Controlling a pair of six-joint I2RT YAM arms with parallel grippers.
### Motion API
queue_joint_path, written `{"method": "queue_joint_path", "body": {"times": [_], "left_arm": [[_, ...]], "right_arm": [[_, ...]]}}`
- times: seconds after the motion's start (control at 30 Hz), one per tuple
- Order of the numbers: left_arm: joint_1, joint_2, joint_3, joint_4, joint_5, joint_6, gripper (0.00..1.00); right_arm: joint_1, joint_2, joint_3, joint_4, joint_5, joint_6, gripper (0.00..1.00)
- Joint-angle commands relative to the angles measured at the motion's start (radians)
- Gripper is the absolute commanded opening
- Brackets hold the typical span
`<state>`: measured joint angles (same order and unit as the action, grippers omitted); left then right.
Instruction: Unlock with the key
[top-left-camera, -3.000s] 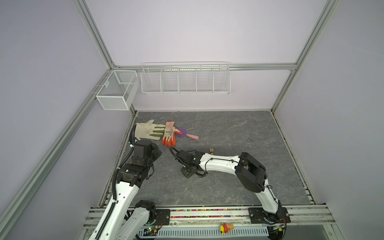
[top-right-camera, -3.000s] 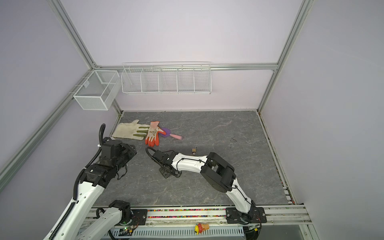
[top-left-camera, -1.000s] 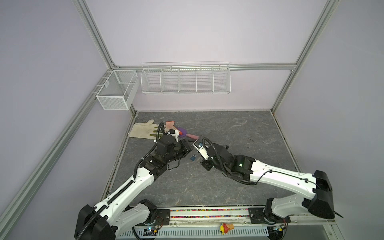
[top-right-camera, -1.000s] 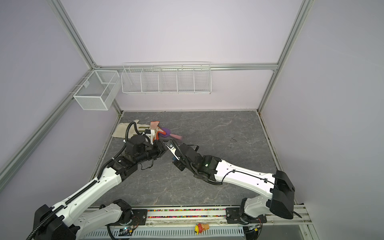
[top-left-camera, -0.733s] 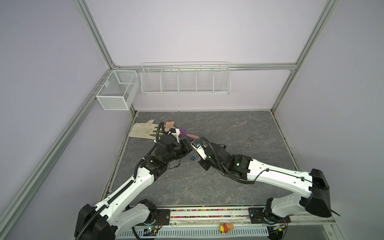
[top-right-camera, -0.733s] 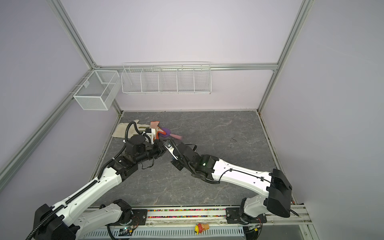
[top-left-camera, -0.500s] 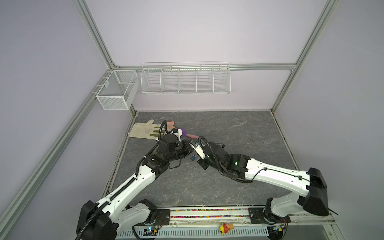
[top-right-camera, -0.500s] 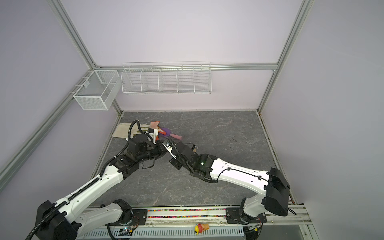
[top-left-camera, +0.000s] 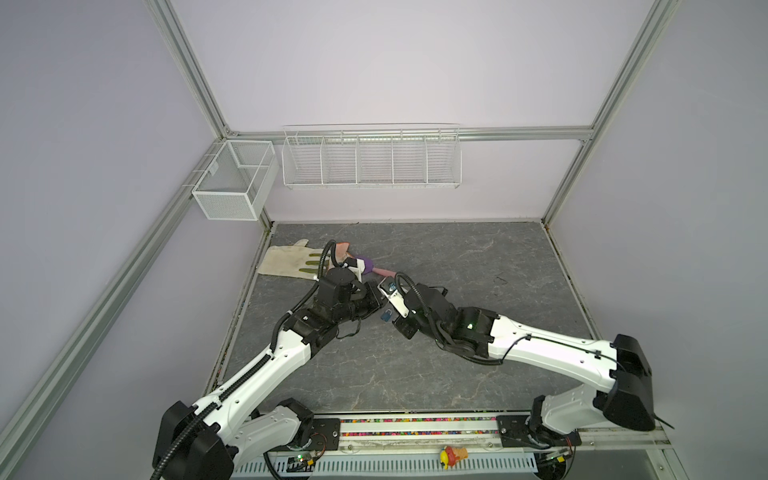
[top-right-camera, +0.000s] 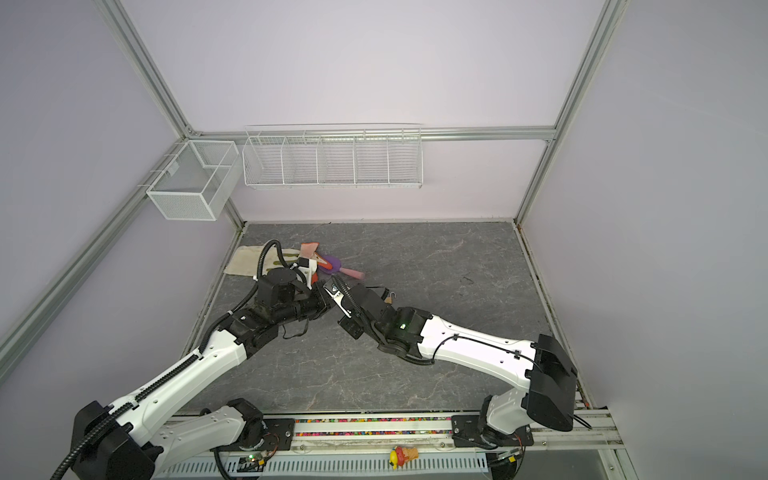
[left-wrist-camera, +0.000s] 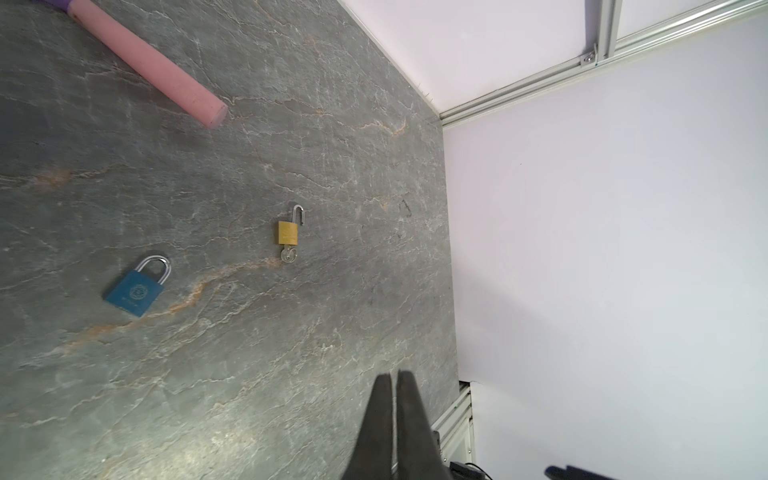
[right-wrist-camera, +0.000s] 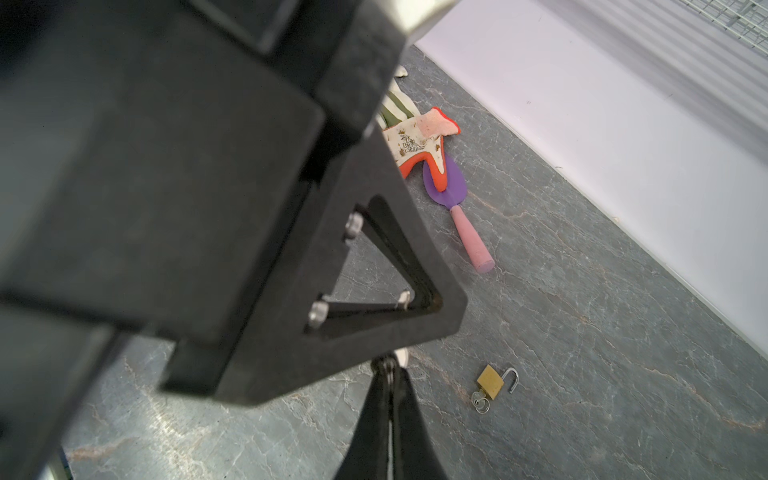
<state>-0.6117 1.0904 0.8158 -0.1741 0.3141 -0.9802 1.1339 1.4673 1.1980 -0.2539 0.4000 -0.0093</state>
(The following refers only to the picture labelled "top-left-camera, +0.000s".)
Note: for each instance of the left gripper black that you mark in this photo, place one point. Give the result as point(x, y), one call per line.
point(375, 301)

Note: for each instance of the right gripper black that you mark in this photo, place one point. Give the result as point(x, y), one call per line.
point(402, 324)

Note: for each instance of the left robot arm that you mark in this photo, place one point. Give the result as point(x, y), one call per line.
point(221, 431)

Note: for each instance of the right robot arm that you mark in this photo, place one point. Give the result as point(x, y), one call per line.
point(615, 377)

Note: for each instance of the purple pink toy shovel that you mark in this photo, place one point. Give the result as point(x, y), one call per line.
point(375, 268)

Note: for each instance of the red white work glove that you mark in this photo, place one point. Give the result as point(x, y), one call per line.
point(341, 254)

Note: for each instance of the cream green work glove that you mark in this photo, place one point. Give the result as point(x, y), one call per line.
point(292, 261)

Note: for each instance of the yellow red toy duck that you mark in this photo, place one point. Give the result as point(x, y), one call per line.
point(451, 456)

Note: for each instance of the white mesh box basket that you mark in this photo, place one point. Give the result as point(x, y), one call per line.
point(237, 181)

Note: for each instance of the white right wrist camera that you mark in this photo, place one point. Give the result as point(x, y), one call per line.
point(389, 290)

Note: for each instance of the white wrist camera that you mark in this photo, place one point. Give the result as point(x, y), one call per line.
point(389, 290)
point(356, 266)

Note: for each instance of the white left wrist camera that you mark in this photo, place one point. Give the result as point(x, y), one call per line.
point(356, 266)

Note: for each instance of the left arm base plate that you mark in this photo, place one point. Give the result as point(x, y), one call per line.
point(317, 434)

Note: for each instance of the white vented cable duct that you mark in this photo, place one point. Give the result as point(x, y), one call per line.
point(380, 466)

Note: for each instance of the white wire shelf basket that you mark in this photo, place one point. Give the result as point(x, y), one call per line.
point(380, 156)

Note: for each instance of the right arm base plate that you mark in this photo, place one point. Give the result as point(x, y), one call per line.
point(518, 430)

